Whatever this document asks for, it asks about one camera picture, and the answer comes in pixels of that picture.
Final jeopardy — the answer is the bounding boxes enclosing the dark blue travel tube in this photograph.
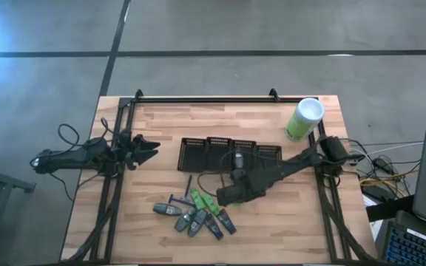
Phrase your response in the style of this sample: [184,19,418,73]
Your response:
[216,208,237,236]
[203,213,225,242]

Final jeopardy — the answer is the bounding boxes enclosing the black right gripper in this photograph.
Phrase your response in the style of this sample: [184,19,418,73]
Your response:
[216,171,273,207]

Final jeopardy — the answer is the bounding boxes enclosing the black aluminium table frame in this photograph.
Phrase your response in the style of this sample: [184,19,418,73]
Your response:
[60,88,377,265]

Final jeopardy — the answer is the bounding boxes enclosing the black power adapter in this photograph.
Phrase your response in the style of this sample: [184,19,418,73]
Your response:
[371,157,394,174]

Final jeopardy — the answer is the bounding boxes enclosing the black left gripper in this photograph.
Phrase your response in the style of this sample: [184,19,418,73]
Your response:
[118,129,161,171]

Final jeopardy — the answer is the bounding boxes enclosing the blue disposable razor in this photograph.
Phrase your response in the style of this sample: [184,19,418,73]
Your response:
[183,174,194,200]
[167,194,196,208]

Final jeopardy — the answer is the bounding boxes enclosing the green wipes canister white lid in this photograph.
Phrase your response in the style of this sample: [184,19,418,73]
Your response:
[284,97,326,143]

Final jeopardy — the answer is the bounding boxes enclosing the yellow cable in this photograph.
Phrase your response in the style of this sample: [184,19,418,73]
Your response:
[359,171,410,188]

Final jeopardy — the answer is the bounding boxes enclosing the white cable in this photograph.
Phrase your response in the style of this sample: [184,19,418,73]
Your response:
[352,141,425,157]

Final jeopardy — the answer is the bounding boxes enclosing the backlit black keyboard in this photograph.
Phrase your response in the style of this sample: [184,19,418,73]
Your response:
[382,220,426,266]

